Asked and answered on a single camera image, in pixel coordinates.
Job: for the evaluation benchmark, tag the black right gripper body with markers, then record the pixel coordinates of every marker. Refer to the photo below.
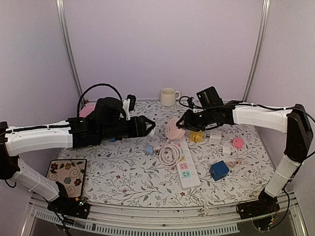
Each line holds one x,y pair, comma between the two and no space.
189,120

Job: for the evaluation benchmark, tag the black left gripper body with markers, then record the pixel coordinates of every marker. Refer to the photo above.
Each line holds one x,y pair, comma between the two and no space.
139,126

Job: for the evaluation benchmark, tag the pink round power strip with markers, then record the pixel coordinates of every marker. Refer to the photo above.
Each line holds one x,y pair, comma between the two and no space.
172,132

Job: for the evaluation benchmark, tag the yellow cube socket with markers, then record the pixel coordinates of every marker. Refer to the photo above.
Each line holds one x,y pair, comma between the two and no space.
196,136

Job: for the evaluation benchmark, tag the light blue plug adapter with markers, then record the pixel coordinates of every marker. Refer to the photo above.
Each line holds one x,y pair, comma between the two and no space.
149,150

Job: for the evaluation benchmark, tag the white cartoon cube socket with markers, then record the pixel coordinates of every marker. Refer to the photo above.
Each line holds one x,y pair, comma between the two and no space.
215,137

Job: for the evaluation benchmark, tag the small pink plug adapter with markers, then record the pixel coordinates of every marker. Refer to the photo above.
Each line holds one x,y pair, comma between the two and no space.
238,143

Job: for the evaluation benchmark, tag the white power strip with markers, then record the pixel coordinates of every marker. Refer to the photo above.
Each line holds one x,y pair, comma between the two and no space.
188,176

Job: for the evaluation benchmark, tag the dark blue cube socket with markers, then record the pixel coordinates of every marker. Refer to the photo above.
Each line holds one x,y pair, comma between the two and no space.
219,170

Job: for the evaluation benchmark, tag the white square adapter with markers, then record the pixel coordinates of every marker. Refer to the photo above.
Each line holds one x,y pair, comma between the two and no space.
151,133

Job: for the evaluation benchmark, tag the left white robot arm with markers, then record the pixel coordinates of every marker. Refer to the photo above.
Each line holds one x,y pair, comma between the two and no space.
15,141

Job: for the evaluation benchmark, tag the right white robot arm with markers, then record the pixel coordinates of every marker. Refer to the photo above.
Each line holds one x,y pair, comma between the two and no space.
286,133

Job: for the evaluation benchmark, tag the pink round plate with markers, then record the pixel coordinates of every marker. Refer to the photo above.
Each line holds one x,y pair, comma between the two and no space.
87,109

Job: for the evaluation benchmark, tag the beige ceramic mug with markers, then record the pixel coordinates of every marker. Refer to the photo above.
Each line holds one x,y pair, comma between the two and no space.
169,96

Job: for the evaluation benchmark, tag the floral patterned tray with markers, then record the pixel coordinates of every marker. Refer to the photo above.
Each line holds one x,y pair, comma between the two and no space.
69,172

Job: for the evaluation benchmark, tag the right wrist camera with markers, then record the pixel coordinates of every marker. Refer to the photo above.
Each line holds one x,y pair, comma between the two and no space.
209,98

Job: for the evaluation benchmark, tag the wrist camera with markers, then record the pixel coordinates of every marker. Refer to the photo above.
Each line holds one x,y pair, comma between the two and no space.
209,98
111,109

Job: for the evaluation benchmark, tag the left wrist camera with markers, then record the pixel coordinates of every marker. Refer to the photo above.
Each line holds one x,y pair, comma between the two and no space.
111,109

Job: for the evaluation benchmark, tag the front aluminium rail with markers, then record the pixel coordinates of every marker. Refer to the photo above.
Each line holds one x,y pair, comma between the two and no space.
112,220

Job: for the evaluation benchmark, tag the left aluminium frame post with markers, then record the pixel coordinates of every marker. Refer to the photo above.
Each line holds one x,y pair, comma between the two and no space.
67,45

